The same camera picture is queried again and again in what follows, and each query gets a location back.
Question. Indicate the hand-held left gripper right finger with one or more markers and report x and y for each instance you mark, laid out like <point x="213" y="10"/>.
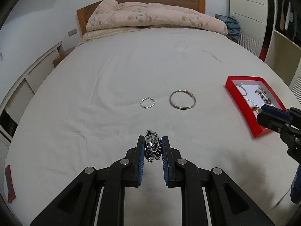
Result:
<point x="165" y="162"/>

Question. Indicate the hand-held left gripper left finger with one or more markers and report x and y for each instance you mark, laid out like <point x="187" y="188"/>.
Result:
<point x="141" y="162"/>

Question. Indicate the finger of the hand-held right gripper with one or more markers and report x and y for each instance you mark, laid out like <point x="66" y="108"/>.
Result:
<point x="275" y="113"/>
<point x="269" y="121"/>

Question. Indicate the amber bangle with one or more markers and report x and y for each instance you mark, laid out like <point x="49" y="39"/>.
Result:
<point x="254" y="109"/>

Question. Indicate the silver metal watch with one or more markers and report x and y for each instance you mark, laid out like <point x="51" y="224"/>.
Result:
<point x="152" y="143"/>

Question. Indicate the red shallow box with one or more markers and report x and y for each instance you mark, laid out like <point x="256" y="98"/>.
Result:
<point x="239" y="108"/>

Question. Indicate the red bag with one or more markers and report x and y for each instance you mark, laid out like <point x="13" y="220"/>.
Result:
<point x="263" y="53"/>

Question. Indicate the white open shelf unit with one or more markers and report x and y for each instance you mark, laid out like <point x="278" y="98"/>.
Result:
<point x="279" y="51"/>

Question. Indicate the thin silver bangle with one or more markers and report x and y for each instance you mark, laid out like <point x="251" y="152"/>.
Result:
<point x="170" y="101"/>

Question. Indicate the white bed sheet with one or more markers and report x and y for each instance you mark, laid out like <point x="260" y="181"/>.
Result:
<point x="131" y="68"/>

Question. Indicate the blue crumpled cloth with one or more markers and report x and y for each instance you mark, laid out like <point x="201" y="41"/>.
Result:
<point x="231" y="26"/>

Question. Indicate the hanging clothes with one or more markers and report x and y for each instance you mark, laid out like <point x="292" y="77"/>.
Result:
<point x="289" y="16"/>

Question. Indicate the white wardrobe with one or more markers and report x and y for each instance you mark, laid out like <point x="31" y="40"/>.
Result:
<point x="249" y="2"/>

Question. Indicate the wooden nightstand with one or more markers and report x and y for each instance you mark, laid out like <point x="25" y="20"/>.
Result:
<point x="63" y="56"/>

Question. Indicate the red flat object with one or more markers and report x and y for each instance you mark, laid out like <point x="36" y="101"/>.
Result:
<point x="9" y="183"/>

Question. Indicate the cream pillow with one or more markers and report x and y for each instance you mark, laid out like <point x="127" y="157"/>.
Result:
<point x="101" y="34"/>

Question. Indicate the white low cabinet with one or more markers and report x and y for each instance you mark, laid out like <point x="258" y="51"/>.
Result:
<point x="21" y="89"/>

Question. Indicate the beige floral duvet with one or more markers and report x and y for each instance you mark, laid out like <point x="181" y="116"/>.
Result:
<point x="152" y="14"/>

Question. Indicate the wall socket plate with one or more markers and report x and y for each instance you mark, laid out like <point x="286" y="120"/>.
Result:
<point x="72" y="32"/>

